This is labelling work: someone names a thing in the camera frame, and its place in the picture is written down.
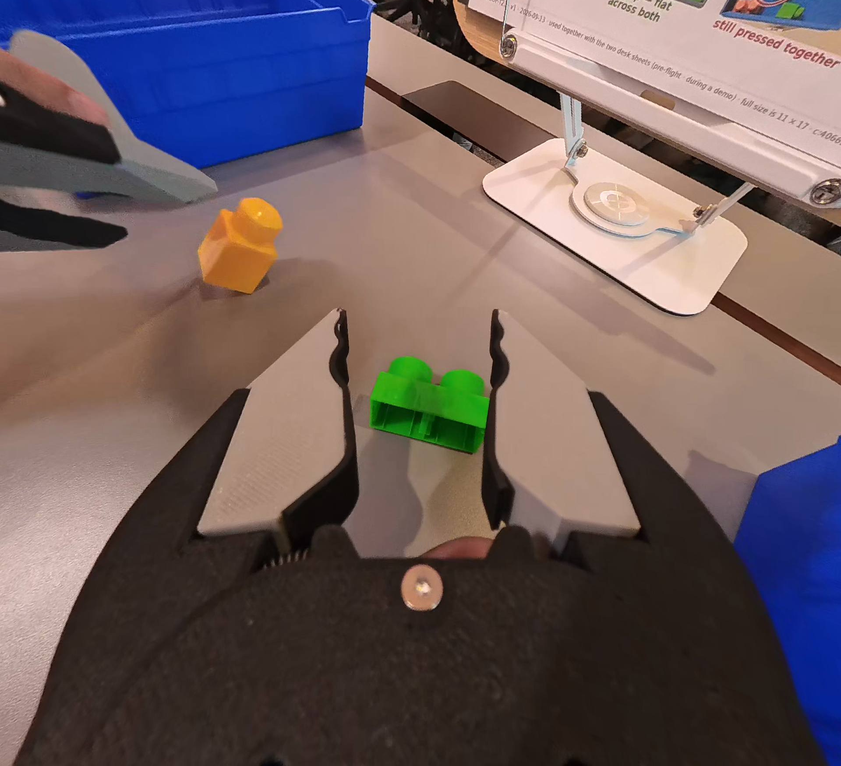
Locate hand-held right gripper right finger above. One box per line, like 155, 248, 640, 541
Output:
481, 309, 641, 554

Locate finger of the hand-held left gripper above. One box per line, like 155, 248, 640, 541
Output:
0, 200, 130, 253

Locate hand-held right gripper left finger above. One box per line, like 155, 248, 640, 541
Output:
196, 309, 360, 550

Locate blue plastic bin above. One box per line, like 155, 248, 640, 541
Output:
0, 0, 377, 198
732, 438, 841, 766

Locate orange single-stud block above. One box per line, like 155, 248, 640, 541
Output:
197, 198, 285, 295

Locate green two-stud block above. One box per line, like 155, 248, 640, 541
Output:
368, 355, 490, 455

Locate person's left hand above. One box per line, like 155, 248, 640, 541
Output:
0, 49, 110, 127

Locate white document stand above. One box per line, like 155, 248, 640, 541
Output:
483, 30, 841, 317

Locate printed instruction sheet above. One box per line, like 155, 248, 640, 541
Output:
468, 0, 841, 149

